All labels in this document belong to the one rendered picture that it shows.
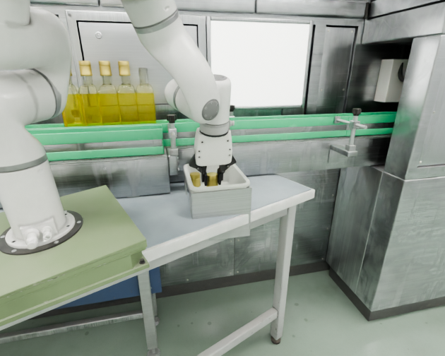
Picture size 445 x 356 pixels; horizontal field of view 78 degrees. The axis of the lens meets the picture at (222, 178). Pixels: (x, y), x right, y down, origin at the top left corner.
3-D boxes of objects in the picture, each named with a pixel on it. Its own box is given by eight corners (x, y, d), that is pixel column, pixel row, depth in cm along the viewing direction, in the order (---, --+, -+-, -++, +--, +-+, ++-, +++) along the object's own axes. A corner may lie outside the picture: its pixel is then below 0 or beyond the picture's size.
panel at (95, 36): (301, 107, 124) (310, 20, 111) (304, 108, 121) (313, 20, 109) (85, 114, 105) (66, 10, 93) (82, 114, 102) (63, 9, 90)
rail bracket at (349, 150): (335, 160, 115) (343, 104, 107) (362, 174, 100) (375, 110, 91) (325, 161, 114) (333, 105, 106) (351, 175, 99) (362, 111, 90)
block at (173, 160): (178, 166, 99) (176, 147, 96) (180, 175, 90) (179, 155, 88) (167, 167, 98) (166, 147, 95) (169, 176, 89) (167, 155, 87)
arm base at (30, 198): (80, 243, 55) (60, 171, 48) (3, 268, 49) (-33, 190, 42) (72, 209, 67) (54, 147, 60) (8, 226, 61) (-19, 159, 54)
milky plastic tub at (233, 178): (232, 183, 100) (232, 159, 97) (251, 211, 80) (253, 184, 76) (184, 187, 96) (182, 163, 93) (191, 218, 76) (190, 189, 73)
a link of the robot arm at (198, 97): (124, 24, 50) (170, 114, 66) (159, 36, 42) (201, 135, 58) (162, 3, 53) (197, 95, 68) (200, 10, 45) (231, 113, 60)
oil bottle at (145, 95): (157, 143, 103) (152, 82, 95) (158, 147, 98) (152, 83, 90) (142, 144, 102) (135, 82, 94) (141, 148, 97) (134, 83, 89)
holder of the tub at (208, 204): (227, 179, 105) (228, 159, 102) (251, 212, 80) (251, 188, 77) (182, 182, 101) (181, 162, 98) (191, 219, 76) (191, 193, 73)
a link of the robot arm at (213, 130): (230, 112, 74) (229, 121, 75) (197, 113, 72) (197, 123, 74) (237, 124, 68) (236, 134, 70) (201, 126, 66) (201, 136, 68)
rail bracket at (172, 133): (176, 145, 98) (174, 109, 93) (180, 159, 82) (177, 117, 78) (167, 146, 97) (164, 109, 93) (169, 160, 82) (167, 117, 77)
